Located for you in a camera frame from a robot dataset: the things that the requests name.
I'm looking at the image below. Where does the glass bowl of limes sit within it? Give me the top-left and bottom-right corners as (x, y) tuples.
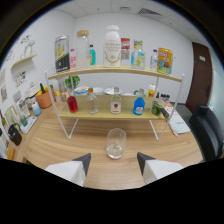
(150, 99), (166, 117)

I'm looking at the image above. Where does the clear bottle with red label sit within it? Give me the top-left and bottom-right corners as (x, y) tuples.
(110, 87), (123, 115)

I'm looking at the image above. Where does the white cloth pouch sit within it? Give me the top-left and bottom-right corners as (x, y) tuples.
(168, 112), (191, 137)

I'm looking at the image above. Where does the clear drinking glass with ice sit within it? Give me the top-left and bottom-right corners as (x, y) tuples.
(106, 127), (127, 160)

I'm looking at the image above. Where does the black chair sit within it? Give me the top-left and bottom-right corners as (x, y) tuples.
(189, 104), (224, 163)

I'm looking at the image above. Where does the orange printed booklet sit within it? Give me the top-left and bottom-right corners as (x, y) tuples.
(163, 101), (174, 118)

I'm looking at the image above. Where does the black mug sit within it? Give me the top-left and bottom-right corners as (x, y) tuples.
(7, 122), (23, 146)

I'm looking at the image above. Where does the red liquid bottle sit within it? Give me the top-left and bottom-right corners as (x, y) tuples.
(67, 87), (79, 114)

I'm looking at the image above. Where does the blue liquid bottle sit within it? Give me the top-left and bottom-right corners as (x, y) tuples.
(132, 88), (146, 116)

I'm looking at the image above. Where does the white and blue bottle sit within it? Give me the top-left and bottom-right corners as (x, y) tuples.
(31, 100), (42, 117)

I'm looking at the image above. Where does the clear bottle with orange cap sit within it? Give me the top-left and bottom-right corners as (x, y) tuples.
(86, 87), (99, 115)

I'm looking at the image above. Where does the two-tier wooden shelf rack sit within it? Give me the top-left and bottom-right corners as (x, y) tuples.
(44, 64), (185, 142)

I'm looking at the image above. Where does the orange pot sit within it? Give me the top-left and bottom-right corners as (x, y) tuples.
(35, 88), (54, 110)

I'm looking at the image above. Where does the green and white mug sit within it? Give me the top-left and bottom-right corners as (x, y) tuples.
(133, 88), (150, 98)

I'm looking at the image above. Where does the yellow tub with white lid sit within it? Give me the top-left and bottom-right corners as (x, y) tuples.
(147, 83), (157, 98)

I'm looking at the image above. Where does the blue patterned bowl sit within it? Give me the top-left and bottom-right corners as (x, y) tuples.
(73, 85), (90, 96)

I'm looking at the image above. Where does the wide white bowl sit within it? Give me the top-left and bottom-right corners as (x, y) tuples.
(103, 86), (123, 96)

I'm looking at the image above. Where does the green potted plant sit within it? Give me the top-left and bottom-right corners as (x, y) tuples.
(64, 74), (81, 89)

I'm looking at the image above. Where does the brown door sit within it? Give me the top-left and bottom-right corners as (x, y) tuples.
(185, 41), (214, 113)

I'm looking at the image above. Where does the small clear bottle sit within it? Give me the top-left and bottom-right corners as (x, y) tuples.
(149, 49), (159, 70)

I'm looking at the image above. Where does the small pink bottle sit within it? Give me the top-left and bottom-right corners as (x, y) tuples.
(69, 48), (77, 69)

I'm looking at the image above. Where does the clear bottle with green label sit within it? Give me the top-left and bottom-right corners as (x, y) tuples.
(132, 39), (146, 70)

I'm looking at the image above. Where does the small teal bottle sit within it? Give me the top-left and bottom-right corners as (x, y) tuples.
(89, 44), (97, 67)

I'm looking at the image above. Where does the red and white box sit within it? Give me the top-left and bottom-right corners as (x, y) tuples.
(120, 37), (132, 66)

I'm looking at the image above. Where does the large white bottle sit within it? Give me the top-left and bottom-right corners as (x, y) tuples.
(103, 24), (122, 68)

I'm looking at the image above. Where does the ceiling air vent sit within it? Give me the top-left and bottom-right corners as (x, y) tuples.
(137, 7), (163, 17)

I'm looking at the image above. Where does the wooden wall shelf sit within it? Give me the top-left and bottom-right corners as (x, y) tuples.
(10, 53), (38, 70)

